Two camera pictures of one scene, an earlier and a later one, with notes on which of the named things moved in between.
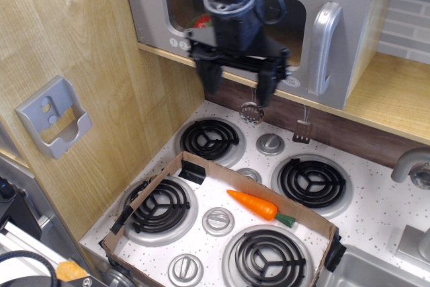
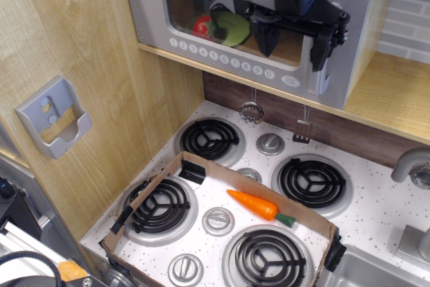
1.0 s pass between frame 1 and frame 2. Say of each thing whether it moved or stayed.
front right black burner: stayed
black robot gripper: moved
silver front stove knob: stayed
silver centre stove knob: stayed
